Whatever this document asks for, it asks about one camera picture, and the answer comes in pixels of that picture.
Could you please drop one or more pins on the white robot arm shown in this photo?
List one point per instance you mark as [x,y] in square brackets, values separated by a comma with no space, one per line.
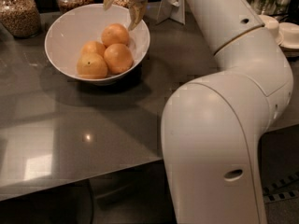
[211,126]

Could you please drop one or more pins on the top orange in bowl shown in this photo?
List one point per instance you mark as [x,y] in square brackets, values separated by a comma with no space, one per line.
[115,33]

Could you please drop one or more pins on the orange in bowl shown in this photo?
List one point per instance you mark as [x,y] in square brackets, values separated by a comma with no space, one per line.
[115,33]
[119,58]

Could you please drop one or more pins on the back left orange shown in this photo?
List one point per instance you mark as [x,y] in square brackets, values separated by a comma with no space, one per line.
[93,47]

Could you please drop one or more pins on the right orange in bowl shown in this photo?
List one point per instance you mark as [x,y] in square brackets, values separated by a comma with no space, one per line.
[119,58]

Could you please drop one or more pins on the white ceramic bowl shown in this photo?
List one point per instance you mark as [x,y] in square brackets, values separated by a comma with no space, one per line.
[72,30]

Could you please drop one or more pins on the front left orange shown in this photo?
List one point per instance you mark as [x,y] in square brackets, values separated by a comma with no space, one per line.
[92,66]

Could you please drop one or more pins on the right glass cereal jar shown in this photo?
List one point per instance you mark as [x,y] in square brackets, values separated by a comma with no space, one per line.
[122,3]

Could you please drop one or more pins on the white folded sign stand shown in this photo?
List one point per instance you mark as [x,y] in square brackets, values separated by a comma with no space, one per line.
[171,9]

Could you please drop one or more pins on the left glass cereal jar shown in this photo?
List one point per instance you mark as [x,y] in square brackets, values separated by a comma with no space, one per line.
[20,17]

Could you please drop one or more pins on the glass cup right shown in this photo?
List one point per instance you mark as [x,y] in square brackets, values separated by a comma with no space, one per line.
[281,6]

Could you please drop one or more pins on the stack of white plates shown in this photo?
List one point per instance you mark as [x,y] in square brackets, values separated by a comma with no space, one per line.
[290,35]

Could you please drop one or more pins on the black white striped floor tape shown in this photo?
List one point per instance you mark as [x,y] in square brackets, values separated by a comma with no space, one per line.
[279,190]

